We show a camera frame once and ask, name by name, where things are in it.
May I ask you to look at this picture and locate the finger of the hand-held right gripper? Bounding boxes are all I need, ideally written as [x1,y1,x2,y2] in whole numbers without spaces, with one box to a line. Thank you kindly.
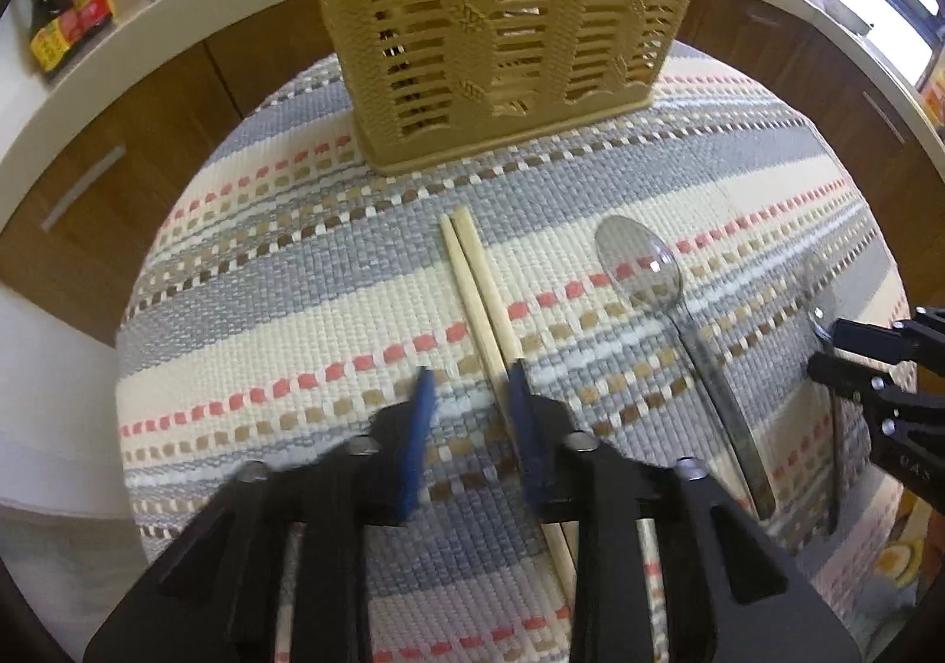
[806,353,945,414]
[827,309,945,365]

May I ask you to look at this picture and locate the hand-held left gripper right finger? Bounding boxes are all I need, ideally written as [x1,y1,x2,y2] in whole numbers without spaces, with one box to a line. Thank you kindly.
[508,359,861,663]

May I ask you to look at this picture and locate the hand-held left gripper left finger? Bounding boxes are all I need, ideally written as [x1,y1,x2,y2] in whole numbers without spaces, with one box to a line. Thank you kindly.
[84,368,440,663]

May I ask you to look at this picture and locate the metal fork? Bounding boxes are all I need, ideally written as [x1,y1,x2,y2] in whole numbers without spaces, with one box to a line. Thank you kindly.
[801,250,846,535]

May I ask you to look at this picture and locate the wooden chopstick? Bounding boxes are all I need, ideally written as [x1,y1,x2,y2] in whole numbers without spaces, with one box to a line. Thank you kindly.
[439,213,578,594]
[452,205,522,376]

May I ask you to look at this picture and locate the metal spoon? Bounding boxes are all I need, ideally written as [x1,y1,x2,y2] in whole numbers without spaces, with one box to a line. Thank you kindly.
[594,214,778,520]

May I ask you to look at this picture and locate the yellow plastic utensil basket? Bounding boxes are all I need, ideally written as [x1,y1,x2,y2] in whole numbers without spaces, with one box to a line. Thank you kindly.
[291,0,721,177]

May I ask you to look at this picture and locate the yellow patterned cloth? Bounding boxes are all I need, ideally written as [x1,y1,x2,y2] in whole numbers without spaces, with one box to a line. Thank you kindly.
[875,486,931,590]

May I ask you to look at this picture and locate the striped woven table mat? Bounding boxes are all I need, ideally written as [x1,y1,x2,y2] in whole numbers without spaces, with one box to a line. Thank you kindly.
[114,39,913,663]

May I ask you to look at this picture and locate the red yellow packet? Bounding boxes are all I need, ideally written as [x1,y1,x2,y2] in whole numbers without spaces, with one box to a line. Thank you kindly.
[919,76,945,133]

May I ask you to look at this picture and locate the white kitchen counter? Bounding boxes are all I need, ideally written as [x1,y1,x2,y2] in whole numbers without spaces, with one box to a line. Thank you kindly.
[0,0,945,228]

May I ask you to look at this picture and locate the dark soy sauce bottle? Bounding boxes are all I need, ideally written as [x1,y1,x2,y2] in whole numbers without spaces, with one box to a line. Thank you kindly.
[28,0,82,75]

